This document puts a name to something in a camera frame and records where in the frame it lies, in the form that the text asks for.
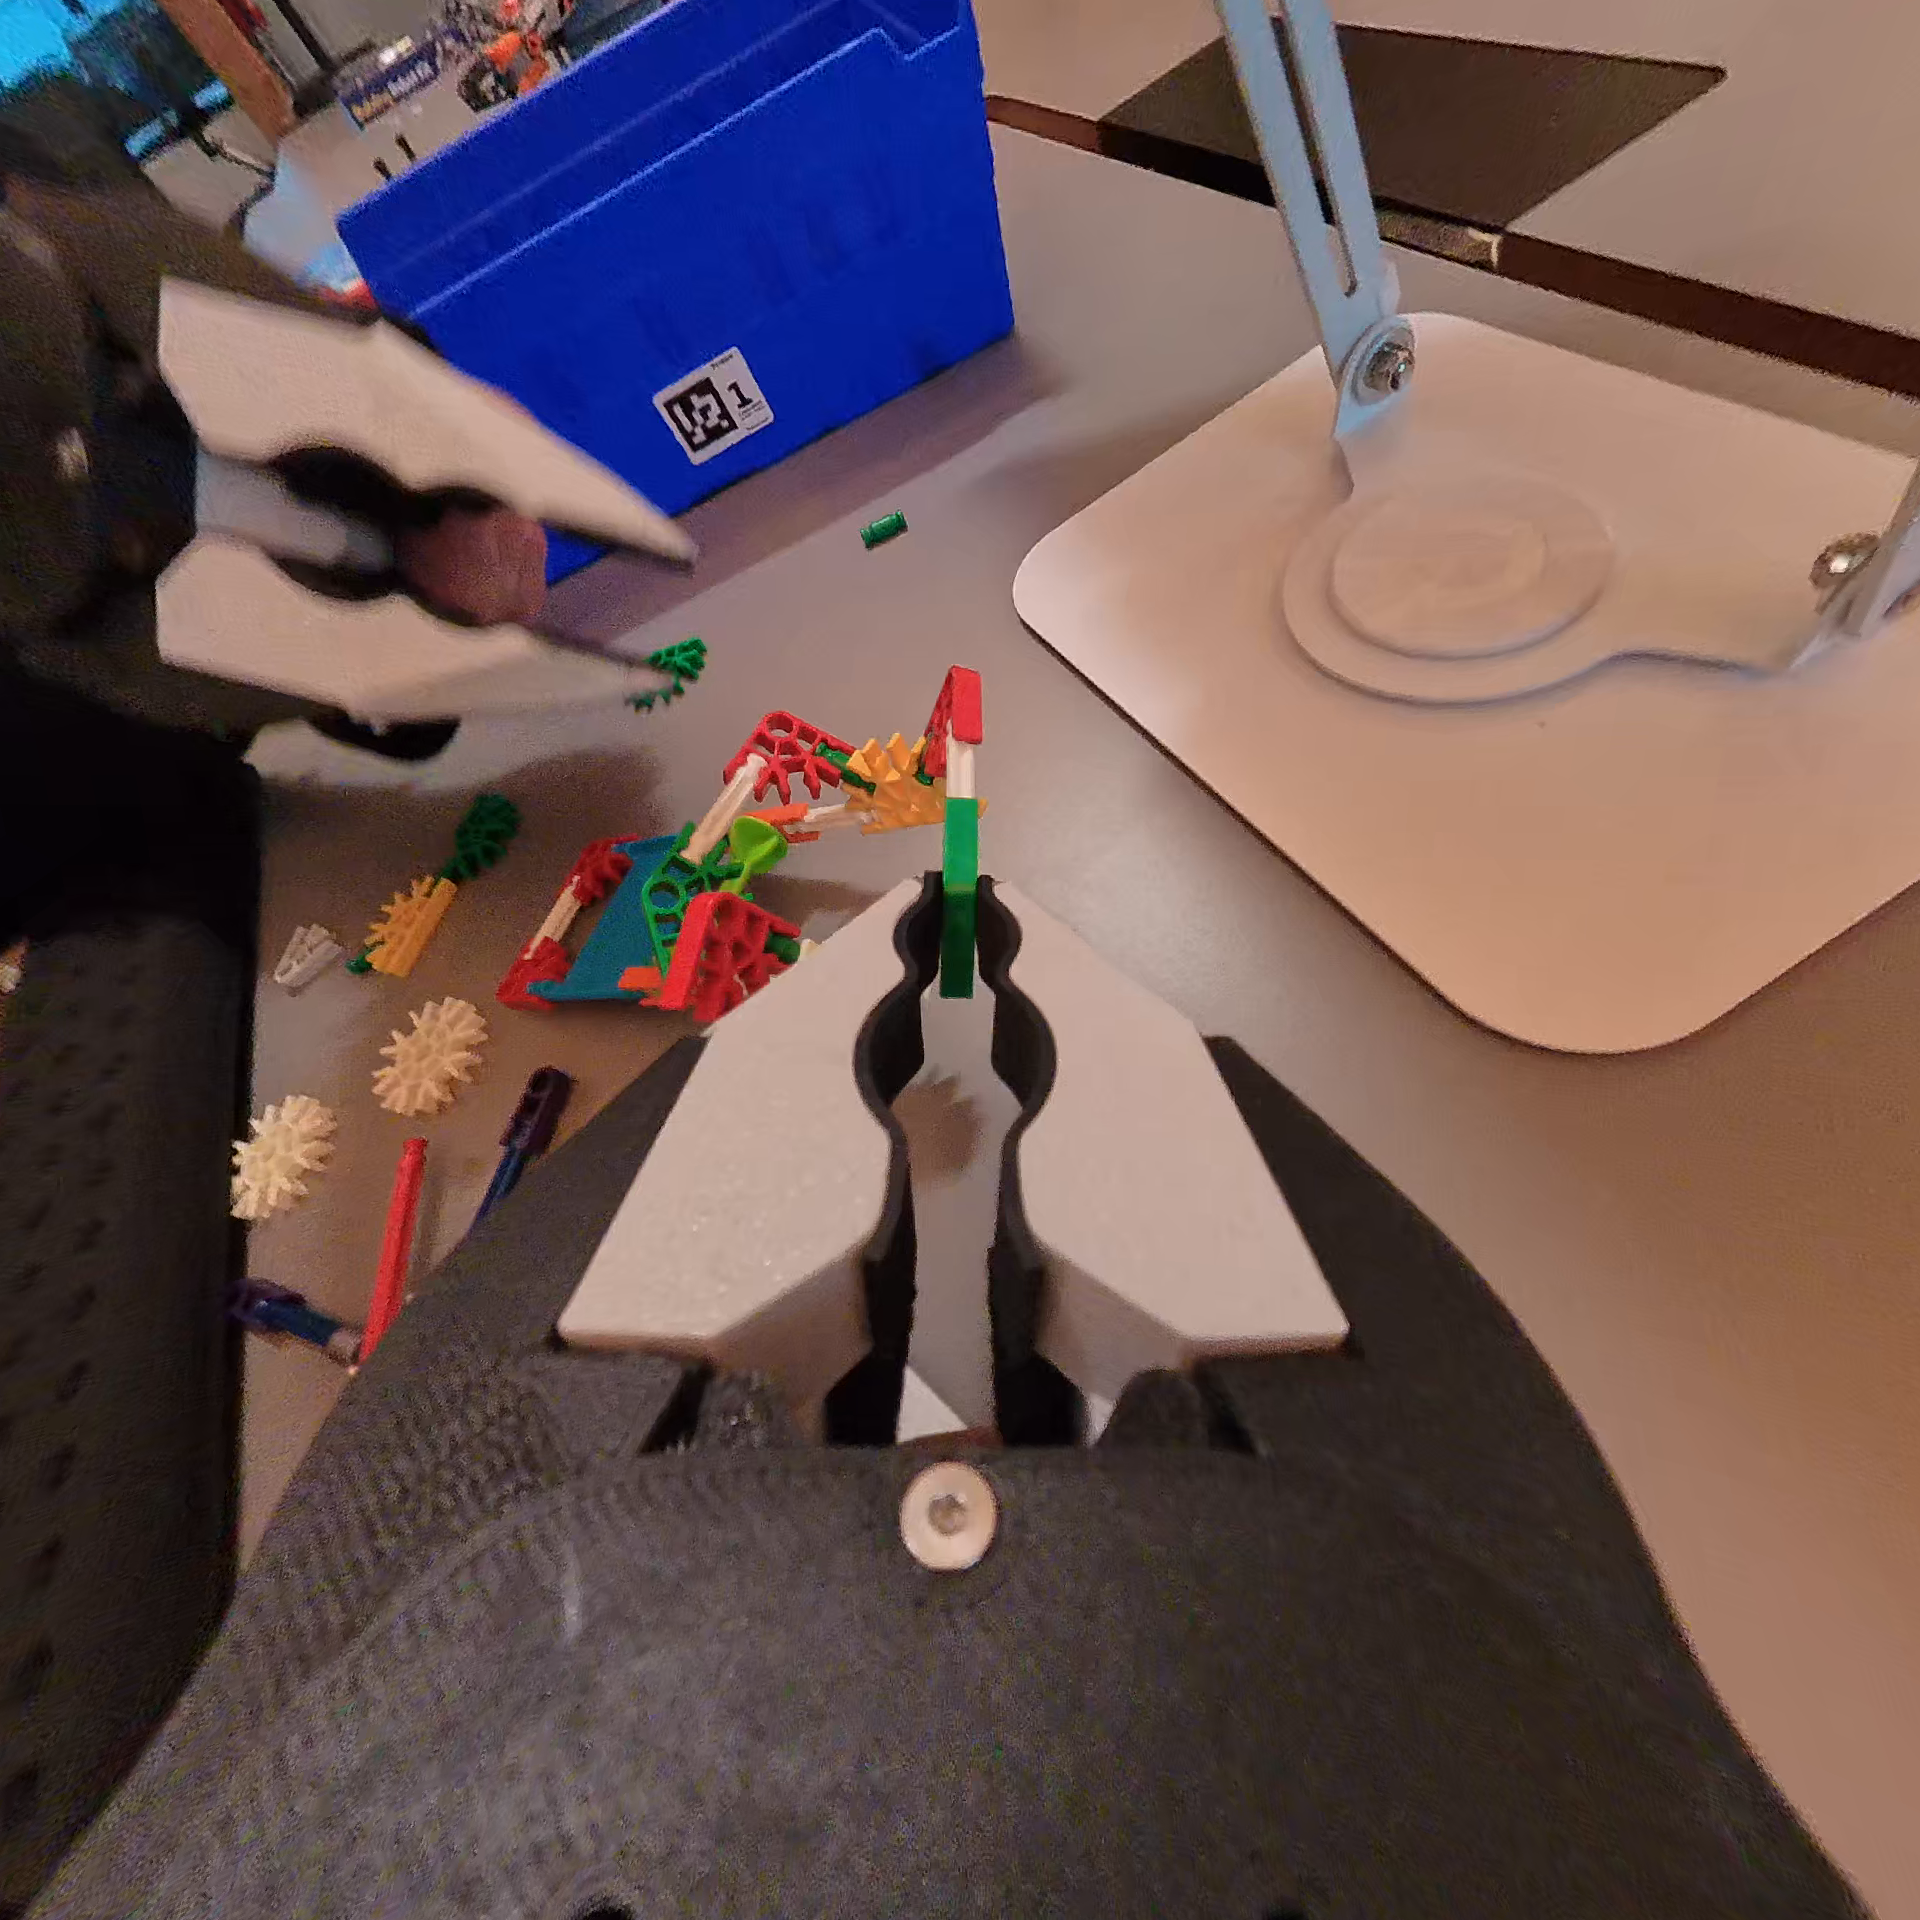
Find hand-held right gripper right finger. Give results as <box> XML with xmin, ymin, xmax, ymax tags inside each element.
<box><xmin>983</xmin><ymin>875</ymin><xmax>1351</xmax><ymax>1428</ymax></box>

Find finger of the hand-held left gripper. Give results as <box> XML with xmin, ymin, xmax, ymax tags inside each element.
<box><xmin>157</xmin><ymin>276</ymin><xmax>702</xmax><ymax>571</ymax></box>
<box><xmin>154</xmin><ymin>537</ymin><xmax>663</xmax><ymax>727</ymax></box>

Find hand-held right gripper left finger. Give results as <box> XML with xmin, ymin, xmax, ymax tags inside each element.
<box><xmin>559</xmin><ymin>875</ymin><xmax>920</xmax><ymax>1422</ymax></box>

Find colourful construction toy model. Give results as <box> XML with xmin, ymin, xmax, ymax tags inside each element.
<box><xmin>494</xmin><ymin>665</ymin><xmax>997</xmax><ymax>1027</ymax></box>

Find person's left hand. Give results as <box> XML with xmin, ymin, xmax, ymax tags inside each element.
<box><xmin>396</xmin><ymin>502</ymin><xmax>551</xmax><ymax>629</ymax></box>

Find yellow and green connector pair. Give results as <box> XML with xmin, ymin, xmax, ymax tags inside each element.
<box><xmin>346</xmin><ymin>792</ymin><xmax>526</xmax><ymax>982</ymax></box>

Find printed toy box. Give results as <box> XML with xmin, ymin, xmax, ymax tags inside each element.
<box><xmin>337</xmin><ymin>0</ymin><xmax>603</xmax><ymax>135</ymax></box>

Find white snowflake connector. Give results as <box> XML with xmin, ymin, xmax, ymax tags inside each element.
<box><xmin>229</xmin><ymin>1093</ymin><xmax>343</xmax><ymax>1222</ymax></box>
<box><xmin>370</xmin><ymin>997</ymin><xmax>493</xmax><ymax>1122</ymax></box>

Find red plastic rod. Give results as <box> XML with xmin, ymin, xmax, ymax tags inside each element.
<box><xmin>354</xmin><ymin>1134</ymin><xmax>433</xmax><ymax>1362</ymax></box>

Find blue plastic bin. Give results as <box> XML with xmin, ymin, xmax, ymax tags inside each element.
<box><xmin>337</xmin><ymin>0</ymin><xmax>1019</xmax><ymax>588</ymax></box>

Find white metal stand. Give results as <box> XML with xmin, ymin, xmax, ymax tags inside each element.
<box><xmin>1013</xmin><ymin>0</ymin><xmax>1920</xmax><ymax>1056</ymax></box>

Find person's black sweater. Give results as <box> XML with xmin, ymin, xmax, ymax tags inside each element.
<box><xmin>0</xmin><ymin>721</ymin><xmax>264</xmax><ymax>1862</ymax></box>

